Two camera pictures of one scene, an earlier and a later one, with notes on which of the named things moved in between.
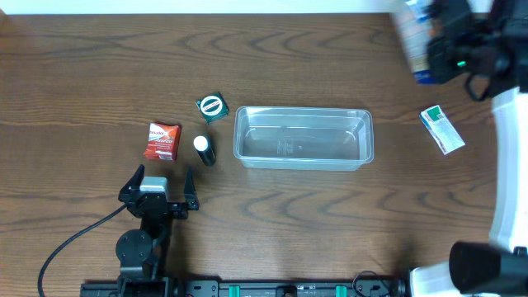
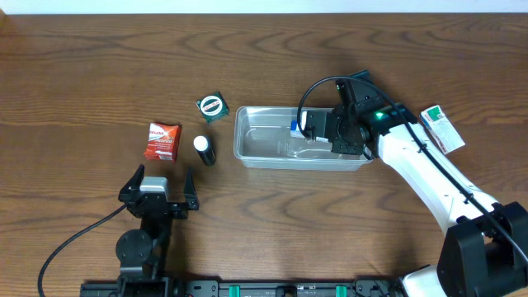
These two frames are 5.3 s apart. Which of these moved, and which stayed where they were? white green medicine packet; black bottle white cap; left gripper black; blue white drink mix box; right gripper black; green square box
Moved: blue white drink mix box; right gripper black
Stayed: black bottle white cap; left gripper black; white green medicine packet; green square box
